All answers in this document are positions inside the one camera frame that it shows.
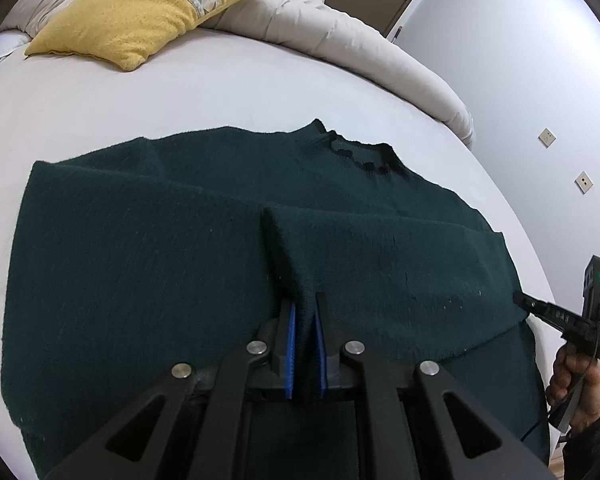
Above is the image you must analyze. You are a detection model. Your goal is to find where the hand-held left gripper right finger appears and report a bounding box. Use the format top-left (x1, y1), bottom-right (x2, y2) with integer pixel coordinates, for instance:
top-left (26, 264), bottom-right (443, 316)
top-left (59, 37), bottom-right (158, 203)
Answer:
top-left (312, 292), bottom-right (557, 480)

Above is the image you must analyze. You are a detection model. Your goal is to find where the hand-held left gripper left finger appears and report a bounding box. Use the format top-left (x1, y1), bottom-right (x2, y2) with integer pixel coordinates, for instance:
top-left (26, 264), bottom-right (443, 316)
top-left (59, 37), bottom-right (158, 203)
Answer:
top-left (44, 298), bottom-right (298, 480)

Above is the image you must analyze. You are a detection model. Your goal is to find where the white bed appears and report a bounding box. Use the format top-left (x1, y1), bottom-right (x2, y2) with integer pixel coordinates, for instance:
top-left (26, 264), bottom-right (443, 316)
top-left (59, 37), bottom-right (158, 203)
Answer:
top-left (0, 24), bottom-right (556, 480)

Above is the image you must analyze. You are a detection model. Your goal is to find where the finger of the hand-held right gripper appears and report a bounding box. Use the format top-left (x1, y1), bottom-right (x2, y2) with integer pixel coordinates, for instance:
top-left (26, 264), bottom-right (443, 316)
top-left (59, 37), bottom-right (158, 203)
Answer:
top-left (512, 290), bottom-right (585, 336)

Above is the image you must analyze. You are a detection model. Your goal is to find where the beige duvet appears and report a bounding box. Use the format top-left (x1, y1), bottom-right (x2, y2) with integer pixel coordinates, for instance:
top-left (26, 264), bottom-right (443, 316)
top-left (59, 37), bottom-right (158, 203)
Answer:
top-left (0, 0), bottom-right (476, 149)

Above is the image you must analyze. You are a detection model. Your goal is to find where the person's right hand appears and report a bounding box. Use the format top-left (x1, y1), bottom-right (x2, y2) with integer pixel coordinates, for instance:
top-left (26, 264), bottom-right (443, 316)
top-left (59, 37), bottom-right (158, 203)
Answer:
top-left (545, 343), bottom-right (600, 434)

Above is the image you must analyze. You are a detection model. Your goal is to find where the dark green knit sweater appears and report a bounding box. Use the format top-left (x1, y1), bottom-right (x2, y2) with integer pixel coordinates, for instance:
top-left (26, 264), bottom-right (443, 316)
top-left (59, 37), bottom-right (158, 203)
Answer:
top-left (0, 119), bottom-right (551, 480)

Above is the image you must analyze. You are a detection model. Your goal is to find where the yellow patterned pillow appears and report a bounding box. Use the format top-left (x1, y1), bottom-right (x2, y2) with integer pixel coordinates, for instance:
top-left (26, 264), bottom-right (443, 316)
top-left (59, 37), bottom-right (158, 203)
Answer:
top-left (24, 0), bottom-right (279, 72)

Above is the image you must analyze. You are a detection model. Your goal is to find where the person's right forearm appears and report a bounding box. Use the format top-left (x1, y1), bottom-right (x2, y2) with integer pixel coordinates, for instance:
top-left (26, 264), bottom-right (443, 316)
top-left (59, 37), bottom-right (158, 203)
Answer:
top-left (560, 403), bottom-right (600, 480)

